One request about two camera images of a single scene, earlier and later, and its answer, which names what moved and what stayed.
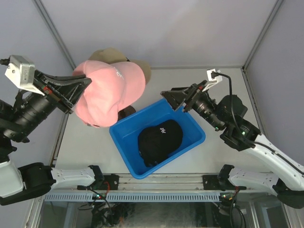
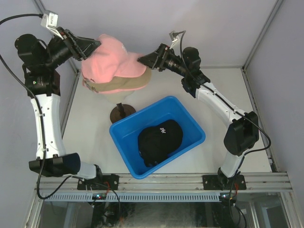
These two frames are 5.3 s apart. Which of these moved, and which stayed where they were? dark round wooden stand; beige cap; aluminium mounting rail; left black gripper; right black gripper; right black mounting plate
Moved: right black gripper; left black gripper; beige cap
Stayed: dark round wooden stand; aluminium mounting rail; right black mounting plate
